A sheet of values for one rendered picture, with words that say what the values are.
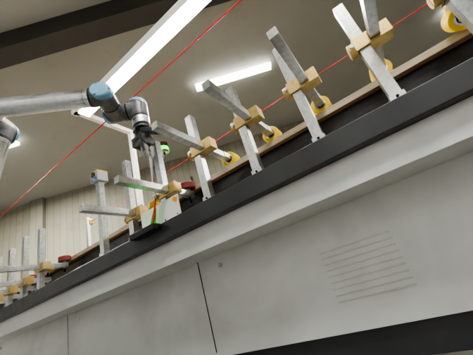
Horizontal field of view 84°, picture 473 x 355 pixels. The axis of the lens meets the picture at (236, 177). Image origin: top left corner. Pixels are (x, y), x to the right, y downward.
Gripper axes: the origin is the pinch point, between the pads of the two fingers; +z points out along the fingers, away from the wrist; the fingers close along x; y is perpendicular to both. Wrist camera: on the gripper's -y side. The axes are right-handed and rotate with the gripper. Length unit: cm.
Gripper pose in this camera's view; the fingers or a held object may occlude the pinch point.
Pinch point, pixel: (150, 158)
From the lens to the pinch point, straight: 132.5
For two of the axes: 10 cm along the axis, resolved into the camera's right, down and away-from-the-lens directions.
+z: 2.7, 8.8, -3.9
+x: -5.4, -1.9, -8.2
